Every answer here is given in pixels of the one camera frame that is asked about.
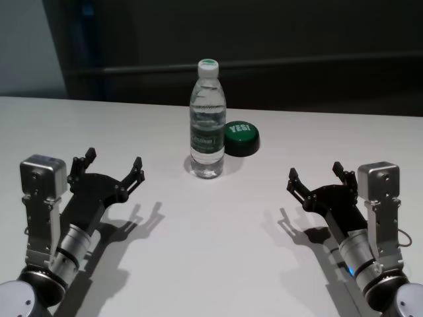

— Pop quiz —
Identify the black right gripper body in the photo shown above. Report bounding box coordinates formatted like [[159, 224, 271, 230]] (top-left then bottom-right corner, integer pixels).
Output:
[[305, 185, 367, 240]]

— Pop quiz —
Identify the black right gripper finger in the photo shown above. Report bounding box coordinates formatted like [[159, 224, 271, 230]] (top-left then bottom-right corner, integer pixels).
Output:
[[332, 162, 360, 195], [287, 167, 315, 209]]

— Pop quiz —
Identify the clear water bottle green label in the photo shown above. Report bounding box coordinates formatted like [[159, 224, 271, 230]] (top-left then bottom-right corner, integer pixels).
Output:
[[189, 58, 227, 180]]

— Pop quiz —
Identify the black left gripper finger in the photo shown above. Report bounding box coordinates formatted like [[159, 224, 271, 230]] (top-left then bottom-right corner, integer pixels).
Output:
[[115, 157, 146, 201], [67, 148, 97, 183]]

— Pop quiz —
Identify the thin right arm cable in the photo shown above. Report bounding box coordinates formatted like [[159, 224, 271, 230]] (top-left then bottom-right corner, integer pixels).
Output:
[[396, 227, 414, 248]]

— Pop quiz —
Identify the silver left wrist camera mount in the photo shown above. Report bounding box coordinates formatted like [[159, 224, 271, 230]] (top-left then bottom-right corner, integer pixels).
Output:
[[19, 154, 69, 265]]

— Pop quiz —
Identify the green YES push button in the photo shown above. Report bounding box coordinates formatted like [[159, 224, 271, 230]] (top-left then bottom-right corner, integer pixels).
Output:
[[223, 120, 261, 158]]

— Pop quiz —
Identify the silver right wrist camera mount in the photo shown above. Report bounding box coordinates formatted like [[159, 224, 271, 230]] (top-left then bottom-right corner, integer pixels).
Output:
[[357, 161, 403, 262]]

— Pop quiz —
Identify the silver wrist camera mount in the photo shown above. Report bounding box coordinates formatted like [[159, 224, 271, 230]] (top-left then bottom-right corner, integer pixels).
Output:
[[19, 154, 69, 265], [357, 161, 403, 262]]

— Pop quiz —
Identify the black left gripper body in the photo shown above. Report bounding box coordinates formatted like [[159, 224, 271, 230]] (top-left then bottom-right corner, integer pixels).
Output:
[[61, 173, 129, 236]]

